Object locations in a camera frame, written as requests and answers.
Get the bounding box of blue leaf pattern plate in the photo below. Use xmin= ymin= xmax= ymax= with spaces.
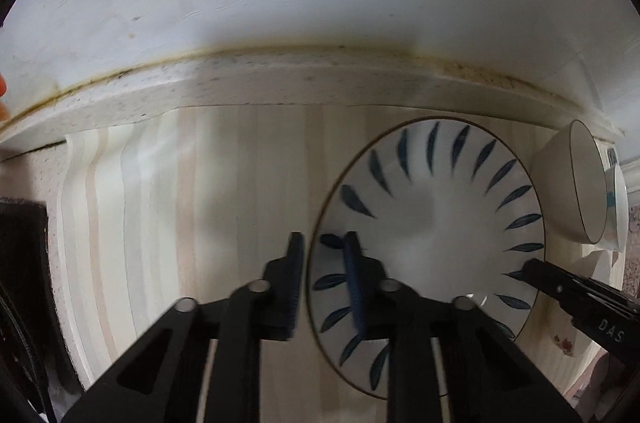
xmin=306 ymin=117 xmax=547 ymax=401

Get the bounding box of floral patterned bowl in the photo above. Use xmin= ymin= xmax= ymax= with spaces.
xmin=597 ymin=163 xmax=630 ymax=252

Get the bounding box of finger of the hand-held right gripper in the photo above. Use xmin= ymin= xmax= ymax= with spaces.
xmin=519 ymin=258 xmax=587 ymax=320

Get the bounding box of striped cat print table cloth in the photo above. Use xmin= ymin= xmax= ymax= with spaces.
xmin=55 ymin=103 xmax=631 ymax=423

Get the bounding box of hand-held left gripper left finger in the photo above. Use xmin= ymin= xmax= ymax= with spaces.
xmin=60 ymin=231 xmax=307 ymax=423

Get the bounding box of white bowl with dark rim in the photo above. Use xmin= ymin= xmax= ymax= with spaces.
xmin=531 ymin=120 xmax=608 ymax=245

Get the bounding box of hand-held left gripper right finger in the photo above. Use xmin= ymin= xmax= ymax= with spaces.
xmin=341 ymin=231 xmax=583 ymax=423

